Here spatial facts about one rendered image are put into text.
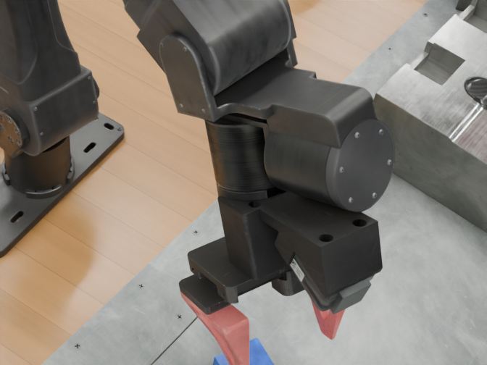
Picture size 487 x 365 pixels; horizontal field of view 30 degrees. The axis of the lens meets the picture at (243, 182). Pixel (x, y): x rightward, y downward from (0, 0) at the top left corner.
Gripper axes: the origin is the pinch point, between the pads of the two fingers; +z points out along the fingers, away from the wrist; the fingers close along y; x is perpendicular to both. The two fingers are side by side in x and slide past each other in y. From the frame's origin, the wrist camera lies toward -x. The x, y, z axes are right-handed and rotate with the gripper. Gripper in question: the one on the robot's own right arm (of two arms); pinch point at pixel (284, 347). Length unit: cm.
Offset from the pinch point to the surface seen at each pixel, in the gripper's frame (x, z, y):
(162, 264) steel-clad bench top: 21.0, 1.8, -0.5
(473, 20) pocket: 27, -9, 45
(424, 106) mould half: 16.7, -6.0, 28.5
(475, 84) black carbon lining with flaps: 17.2, -5.9, 35.9
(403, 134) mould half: 18.0, -3.2, 26.7
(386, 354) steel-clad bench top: 5.8, 10.6, 13.3
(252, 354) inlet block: 7.2, 5.0, 0.7
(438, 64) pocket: 23.0, -6.8, 36.0
